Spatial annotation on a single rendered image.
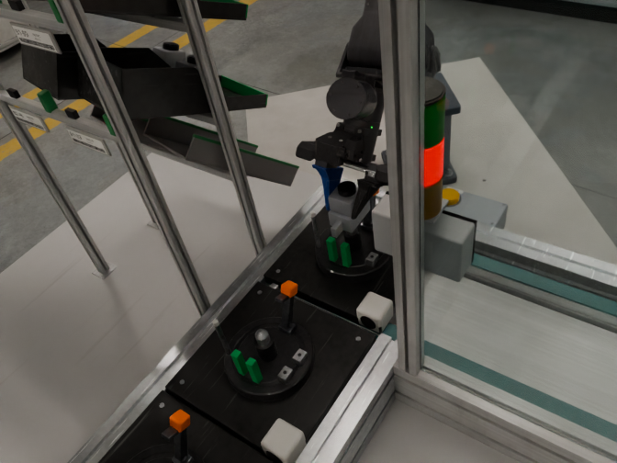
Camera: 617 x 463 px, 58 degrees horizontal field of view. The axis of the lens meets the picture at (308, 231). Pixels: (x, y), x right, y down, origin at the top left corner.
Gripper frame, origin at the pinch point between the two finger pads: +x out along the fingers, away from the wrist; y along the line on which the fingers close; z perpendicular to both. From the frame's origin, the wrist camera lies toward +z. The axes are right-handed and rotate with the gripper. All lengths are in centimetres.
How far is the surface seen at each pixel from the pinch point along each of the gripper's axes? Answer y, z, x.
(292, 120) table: -47, -51, -4
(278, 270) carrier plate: -9.9, -0.5, 17.2
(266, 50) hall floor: -200, -232, -24
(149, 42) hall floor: -295, -216, -12
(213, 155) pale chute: -22.8, 6.9, -0.7
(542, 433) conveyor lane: 38.6, 3.8, 21.5
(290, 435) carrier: 10.7, 20.8, 29.6
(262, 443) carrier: 7.9, 23.1, 31.3
